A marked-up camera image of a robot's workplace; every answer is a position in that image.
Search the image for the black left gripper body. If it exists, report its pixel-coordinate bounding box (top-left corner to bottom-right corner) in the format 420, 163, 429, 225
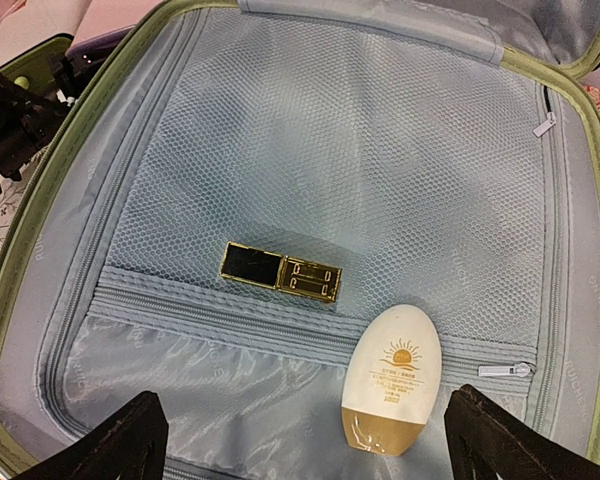
0, 55, 111, 216

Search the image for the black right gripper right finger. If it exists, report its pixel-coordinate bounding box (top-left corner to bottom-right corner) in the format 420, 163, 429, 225
444, 384, 600, 479

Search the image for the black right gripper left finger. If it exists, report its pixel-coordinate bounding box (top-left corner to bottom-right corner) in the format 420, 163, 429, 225
17, 391, 169, 479

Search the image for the white green drawer box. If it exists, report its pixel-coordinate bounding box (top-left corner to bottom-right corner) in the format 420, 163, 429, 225
0, 33, 73, 96

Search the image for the green hard-shell suitcase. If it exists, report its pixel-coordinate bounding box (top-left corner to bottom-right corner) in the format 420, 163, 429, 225
0, 1, 600, 479

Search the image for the purple drawer box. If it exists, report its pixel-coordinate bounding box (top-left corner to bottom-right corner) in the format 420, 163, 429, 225
65, 26, 133, 64

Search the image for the cream round bottle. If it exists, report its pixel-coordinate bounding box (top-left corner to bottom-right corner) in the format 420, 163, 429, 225
341, 305, 442, 456

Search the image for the small dark tube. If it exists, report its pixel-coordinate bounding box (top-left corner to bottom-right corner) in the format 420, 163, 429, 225
220, 242, 342, 303

